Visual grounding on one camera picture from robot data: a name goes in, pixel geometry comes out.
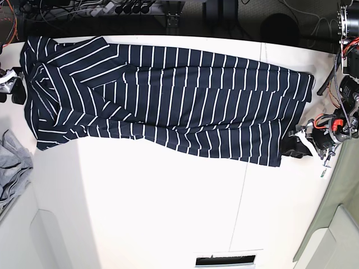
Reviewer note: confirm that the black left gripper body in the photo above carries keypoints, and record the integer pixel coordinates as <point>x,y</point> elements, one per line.
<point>327,131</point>

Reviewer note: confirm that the navy white striped t-shirt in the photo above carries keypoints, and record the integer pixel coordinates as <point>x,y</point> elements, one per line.
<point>200,103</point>

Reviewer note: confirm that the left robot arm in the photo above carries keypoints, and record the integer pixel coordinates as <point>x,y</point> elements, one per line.
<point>344,74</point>

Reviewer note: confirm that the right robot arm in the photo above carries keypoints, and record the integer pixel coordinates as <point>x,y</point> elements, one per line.
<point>12,34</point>

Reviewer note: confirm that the grey cloth pile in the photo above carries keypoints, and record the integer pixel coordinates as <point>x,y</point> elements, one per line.
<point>16,166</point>

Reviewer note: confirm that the black round object on floor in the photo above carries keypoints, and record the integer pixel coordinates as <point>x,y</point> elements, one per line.
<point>281,29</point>

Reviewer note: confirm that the black power strip with plugs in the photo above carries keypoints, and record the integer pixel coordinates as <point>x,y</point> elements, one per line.
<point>98,8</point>

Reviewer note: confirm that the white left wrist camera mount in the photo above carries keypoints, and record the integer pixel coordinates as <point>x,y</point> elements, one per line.
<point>321,160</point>

